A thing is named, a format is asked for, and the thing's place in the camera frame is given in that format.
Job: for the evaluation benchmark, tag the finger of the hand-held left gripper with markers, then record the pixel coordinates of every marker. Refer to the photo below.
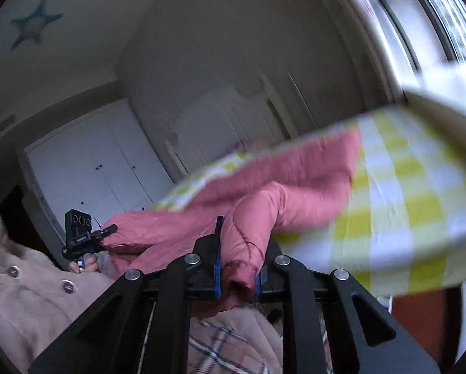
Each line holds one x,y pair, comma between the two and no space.
217,280
257,285
108,230

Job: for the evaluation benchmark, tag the pink quilted jacket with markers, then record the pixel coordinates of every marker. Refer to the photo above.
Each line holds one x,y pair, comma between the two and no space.
295,187

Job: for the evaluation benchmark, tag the person's left hand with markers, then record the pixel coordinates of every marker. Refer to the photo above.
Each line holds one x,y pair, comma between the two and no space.
91,265

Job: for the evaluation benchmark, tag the white wardrobe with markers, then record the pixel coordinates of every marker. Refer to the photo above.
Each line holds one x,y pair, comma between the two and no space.
96,156

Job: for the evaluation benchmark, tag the beige coat with plaid lining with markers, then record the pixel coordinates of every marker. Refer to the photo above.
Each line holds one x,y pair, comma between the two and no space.
30,304

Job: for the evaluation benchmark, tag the white wooden headboard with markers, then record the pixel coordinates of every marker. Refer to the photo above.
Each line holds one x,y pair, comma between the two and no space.
225,124

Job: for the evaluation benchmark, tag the yellow checked bed sheet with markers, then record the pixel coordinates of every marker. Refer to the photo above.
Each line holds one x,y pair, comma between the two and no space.
404,210

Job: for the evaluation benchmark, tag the star shaped ceiling lamp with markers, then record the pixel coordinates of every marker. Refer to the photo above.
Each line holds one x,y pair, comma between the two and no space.
34,23

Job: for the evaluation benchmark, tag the beige window sill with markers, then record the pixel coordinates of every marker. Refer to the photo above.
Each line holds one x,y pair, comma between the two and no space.
447,117

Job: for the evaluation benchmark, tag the dark framed window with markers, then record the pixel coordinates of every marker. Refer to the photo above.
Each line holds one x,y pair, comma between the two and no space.
431,15

